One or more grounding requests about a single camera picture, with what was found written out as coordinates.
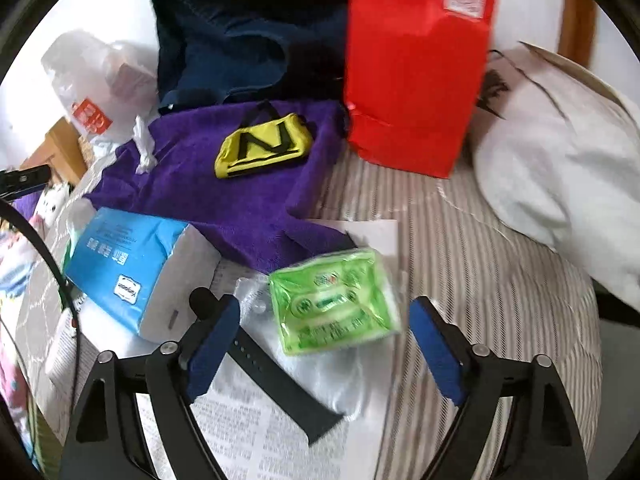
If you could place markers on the navy blue tote bag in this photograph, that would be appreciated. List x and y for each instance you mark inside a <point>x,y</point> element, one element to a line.
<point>229,51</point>

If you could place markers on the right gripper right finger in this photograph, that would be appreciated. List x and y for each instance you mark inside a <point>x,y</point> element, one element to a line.
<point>542,439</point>

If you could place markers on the yellow black small pouch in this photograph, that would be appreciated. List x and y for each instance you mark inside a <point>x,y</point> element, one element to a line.
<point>264,139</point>

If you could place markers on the blue tissue pack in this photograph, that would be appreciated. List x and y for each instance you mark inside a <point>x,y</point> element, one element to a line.
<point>141,270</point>

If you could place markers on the white twisted plastic piece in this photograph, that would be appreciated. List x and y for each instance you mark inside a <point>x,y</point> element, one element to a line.
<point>145,145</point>

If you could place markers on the green wet wipes pack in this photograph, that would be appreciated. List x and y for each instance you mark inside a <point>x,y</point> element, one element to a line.
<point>334,301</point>

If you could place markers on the printed newspaper sheet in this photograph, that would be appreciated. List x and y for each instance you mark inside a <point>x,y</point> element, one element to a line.
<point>248,434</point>

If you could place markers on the striped bed quilt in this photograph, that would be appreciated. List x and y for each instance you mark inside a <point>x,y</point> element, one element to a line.
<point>498,286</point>

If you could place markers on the wooden headboard post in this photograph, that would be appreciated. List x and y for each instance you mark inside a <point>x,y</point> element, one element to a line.
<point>578,29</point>

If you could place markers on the red paper shopping bag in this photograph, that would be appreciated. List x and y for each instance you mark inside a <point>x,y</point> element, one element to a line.
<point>413,71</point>

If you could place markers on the clear mesh drawstring pouch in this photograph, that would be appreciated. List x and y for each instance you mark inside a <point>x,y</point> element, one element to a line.
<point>351,381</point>

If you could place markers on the purple towel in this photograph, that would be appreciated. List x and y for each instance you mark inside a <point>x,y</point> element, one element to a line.
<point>261,220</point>

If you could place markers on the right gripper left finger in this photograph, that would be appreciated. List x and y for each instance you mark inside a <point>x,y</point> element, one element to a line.
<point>106,439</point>

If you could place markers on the wooden furniture piece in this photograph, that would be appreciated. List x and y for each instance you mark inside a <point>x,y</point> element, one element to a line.
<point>68,153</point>

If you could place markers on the white Nike bag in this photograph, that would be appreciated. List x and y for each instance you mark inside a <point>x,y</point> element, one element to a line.
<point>555,152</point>

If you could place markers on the white Miniso plastic bag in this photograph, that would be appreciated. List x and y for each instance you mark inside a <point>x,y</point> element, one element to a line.
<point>103,87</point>

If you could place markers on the black watch strap long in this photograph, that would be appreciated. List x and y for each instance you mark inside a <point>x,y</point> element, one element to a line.
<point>309,414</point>

